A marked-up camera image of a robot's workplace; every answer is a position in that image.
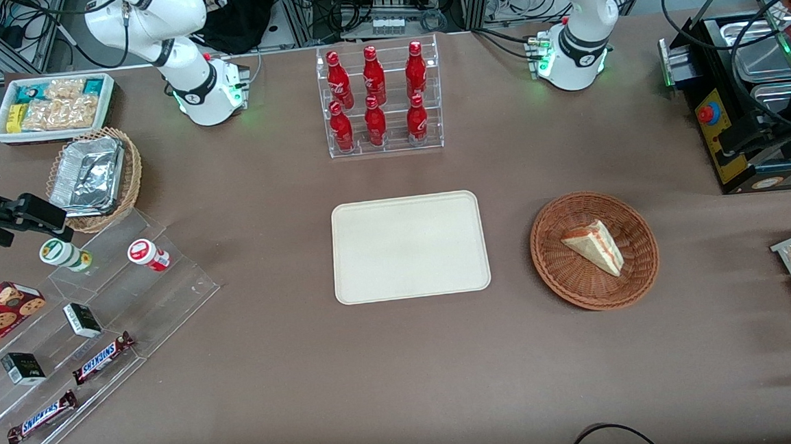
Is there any red cola bottle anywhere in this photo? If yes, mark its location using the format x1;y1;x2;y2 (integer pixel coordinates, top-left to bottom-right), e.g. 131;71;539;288
363;95;389;147
361;45;388;106
404;40;429;100
326;50;355;110
328;101;356;153
405;93;430;147

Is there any round brown wicker basket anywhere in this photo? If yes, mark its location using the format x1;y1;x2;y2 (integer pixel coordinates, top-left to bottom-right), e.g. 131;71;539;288
527;187;663;315

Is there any light wicker basket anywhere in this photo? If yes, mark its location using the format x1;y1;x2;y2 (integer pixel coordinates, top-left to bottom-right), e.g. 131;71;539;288
42;125;147;236

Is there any white snack bin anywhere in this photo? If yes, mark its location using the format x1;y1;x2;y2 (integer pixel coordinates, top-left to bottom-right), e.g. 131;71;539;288
0;72;119;145

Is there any beige plastic tray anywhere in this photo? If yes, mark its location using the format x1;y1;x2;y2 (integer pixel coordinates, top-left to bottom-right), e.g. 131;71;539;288
330;189;493;306

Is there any steel food pan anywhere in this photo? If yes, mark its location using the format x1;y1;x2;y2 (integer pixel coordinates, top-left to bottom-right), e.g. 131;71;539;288
750;81;791;119
718;16;791;86

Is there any black cable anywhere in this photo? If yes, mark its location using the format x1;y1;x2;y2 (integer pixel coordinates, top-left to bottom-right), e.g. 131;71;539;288
563;420;664;444

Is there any small rice cracker bag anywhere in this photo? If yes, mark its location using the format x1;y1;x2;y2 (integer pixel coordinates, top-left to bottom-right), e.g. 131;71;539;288
43;77;86;101

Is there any red white drink bottle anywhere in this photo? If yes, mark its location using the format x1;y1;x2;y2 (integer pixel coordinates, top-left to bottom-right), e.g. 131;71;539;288
127;237;171;274

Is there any Snickers bar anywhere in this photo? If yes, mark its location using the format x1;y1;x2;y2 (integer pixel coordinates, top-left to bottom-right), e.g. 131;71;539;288
70;331;138;386
4;390;81;444

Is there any clear acrylic stepped display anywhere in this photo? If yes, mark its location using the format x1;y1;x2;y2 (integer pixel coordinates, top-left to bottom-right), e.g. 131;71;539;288
0;204;230;444

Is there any black food warmer machine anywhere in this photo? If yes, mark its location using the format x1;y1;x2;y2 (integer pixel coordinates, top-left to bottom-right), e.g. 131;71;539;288
657;9;791;199

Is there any clear acrylic bottle rack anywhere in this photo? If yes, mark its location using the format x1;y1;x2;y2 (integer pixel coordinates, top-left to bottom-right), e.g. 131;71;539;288
315;34;446;160

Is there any small black box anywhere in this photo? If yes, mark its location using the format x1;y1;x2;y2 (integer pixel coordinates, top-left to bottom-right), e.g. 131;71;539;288
0;351;47;387
62;301;103;340

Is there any green white drink cup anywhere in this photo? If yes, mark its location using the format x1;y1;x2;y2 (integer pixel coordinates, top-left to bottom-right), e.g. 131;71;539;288
38;236;93;275

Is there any triangular sandwich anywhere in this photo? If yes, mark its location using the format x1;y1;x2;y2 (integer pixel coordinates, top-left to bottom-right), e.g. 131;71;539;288
559;218;626;281

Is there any aluminium foil container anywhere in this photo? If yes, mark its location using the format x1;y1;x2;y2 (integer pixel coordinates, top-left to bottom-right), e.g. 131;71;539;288
46;134;129;219

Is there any large rice cracker bag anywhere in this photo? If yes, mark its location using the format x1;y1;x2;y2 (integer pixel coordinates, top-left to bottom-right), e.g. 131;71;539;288
21;95;101;133

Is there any white power strip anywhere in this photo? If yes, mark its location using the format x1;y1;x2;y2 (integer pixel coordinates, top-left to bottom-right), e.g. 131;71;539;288
369;17;406;38

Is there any black bag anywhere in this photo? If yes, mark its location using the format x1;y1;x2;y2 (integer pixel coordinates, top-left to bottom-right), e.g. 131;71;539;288
193;0;279;56

